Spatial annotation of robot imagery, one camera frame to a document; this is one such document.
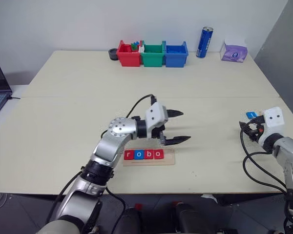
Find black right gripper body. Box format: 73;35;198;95
251;119;266;142

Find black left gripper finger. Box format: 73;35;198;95
165;135;192;147
166;109;185;120

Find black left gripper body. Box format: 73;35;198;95
151;124;167;147

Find wooden letter tray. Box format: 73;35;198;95
123;149;176;167

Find blue plastic bin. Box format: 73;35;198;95
164;41;189;68

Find green plastic bin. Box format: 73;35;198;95
140;40;167;68

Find white paper scrap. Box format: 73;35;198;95
201;193;218;203

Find purple tissue pack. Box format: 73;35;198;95
220;39;249;62

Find red plastic bin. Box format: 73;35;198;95
117;40;141;67

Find tall blue drink can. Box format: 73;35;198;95
195;26;214;59

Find black tape roll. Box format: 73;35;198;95
108;48;119;61

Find white side desk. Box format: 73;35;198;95
0;84;30;143

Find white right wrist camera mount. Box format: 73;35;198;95
257;106;284;145

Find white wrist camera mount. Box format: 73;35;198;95
257;106;284;145
145;102;167;140

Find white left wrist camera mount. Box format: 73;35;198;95
145;102;167;140

